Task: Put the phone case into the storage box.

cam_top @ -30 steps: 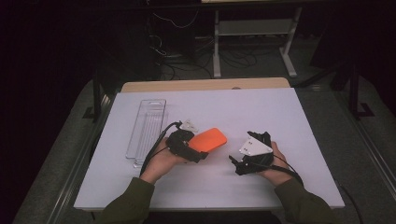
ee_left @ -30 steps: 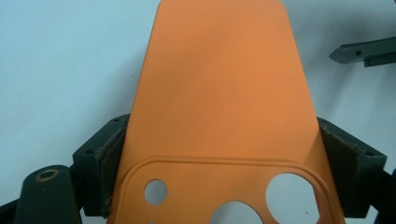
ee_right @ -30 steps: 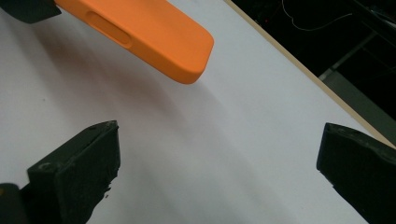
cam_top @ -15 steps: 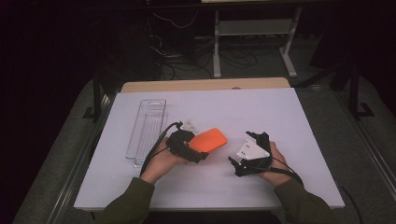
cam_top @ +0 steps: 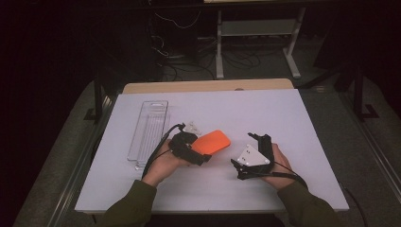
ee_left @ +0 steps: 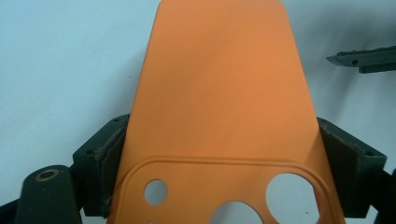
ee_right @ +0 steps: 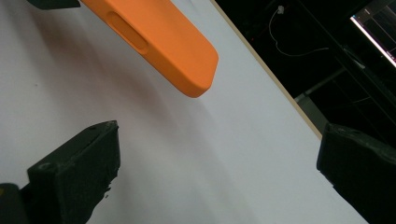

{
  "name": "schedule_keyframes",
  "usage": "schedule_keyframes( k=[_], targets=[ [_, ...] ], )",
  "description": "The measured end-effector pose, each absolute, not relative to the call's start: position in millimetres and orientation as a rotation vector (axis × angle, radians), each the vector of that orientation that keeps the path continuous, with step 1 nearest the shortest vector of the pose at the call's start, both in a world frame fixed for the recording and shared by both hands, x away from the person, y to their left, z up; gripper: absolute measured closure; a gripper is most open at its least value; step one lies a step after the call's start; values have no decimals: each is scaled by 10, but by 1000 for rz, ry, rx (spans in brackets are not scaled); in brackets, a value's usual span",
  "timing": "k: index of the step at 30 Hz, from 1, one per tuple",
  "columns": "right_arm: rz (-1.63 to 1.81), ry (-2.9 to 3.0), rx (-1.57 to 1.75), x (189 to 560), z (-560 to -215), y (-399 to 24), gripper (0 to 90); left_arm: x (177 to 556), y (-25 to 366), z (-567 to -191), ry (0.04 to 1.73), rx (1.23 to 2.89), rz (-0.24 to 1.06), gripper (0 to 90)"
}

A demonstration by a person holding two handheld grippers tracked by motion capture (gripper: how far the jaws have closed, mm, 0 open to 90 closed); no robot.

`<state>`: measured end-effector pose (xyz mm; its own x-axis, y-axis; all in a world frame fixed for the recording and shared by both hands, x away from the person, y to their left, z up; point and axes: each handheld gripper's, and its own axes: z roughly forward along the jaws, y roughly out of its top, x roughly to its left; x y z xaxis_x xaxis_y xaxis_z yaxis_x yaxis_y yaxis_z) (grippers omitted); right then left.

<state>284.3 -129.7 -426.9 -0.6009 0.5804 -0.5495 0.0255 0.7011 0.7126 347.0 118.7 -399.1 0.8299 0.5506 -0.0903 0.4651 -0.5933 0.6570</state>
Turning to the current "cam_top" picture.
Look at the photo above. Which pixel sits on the clear plastic packaging tray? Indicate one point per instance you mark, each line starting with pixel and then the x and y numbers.
pixel 149 126

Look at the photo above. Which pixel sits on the light wooden table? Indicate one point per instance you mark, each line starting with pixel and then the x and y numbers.
pixel 205 85

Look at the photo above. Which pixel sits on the orange phone case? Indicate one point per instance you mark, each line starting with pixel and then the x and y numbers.
pixel 212 142

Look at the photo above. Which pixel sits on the white metal desk frame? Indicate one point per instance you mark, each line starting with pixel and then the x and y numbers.
pixel 258 27

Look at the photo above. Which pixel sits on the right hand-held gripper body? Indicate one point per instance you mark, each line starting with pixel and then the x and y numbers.
pixel 252 157

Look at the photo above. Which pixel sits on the person's left hand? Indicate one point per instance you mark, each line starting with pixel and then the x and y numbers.
pixel 164 167

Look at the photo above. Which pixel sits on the black metal stand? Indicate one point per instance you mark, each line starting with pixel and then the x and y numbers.
pixel 358 91
pixel 98 94

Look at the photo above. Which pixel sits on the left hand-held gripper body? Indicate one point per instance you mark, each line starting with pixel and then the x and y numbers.
pixel 181 143

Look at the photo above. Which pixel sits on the person's right hand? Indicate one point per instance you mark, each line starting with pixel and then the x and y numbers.
pixel 282 175

